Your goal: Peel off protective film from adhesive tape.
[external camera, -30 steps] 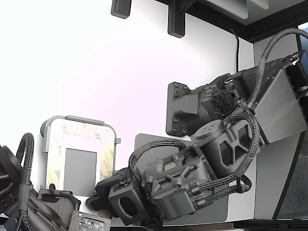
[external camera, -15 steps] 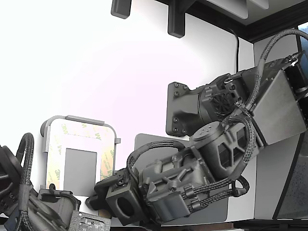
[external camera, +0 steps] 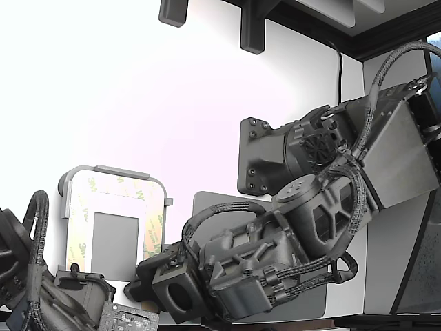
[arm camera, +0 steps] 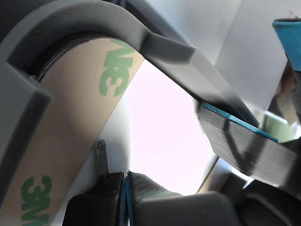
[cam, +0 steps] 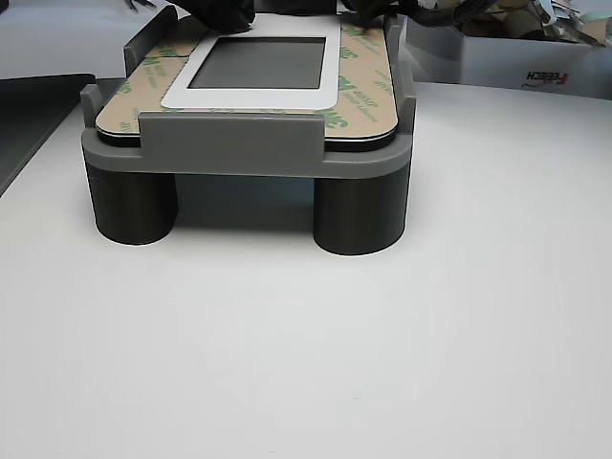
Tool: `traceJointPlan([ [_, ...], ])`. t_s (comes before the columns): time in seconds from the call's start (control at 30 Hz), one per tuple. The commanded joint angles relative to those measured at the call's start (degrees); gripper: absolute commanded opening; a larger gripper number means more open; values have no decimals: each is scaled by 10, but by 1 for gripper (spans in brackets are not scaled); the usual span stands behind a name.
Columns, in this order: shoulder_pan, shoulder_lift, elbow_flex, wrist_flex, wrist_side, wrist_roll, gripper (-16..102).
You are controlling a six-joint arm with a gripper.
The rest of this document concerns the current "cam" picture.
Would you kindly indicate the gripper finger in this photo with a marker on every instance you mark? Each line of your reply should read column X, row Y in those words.
column 222, row 14
column 365, row 9

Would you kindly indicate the tan 3M protective film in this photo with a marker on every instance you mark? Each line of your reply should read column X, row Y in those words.
column 368, row 72

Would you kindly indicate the dark grey flat tray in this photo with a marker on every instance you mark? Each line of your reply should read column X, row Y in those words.
column 28, row 110

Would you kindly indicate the grey printed fixture stand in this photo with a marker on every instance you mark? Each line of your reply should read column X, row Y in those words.
column 229, row 138

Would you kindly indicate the white framed display panel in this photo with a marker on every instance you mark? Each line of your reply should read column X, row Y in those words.
column 258, row 62

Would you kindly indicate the white Feetech cardboard box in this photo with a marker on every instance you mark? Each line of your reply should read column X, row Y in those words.
column 502, row 67

